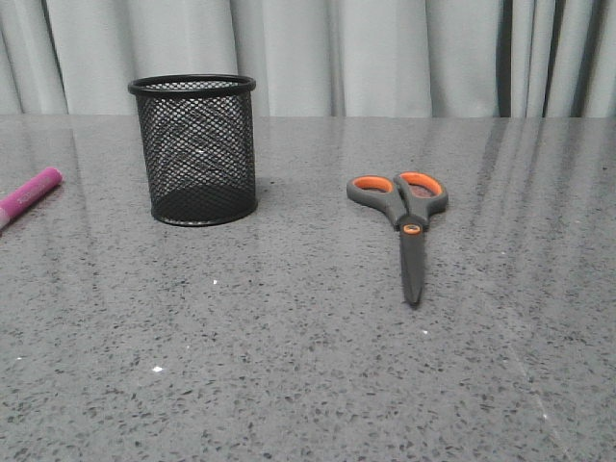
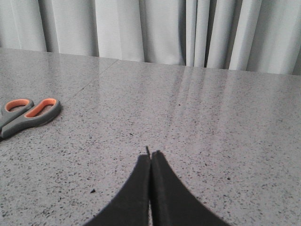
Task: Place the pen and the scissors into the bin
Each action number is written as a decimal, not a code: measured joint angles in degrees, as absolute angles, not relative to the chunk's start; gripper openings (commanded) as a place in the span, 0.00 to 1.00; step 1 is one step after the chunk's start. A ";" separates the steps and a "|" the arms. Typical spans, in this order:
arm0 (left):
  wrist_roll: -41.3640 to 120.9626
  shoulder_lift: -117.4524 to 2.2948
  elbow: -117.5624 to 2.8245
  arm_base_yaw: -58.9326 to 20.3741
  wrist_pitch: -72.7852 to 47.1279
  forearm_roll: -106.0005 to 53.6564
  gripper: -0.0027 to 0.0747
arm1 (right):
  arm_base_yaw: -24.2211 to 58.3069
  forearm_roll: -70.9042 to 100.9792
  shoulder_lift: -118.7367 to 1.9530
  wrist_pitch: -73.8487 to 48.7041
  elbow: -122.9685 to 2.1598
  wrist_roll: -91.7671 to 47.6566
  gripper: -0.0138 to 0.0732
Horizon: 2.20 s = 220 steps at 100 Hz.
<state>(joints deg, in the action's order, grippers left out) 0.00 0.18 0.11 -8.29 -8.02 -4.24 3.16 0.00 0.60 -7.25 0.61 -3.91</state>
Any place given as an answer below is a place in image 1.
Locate grey orange scissors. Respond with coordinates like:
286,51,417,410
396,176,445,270
346,171,449,306

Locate pink highlighter pen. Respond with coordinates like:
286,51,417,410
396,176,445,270
1,167,63,229

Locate grey curtain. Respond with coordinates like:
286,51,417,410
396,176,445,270
1,1,615,117

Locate black mesh pen holder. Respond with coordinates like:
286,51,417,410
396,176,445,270
128,74,257,226

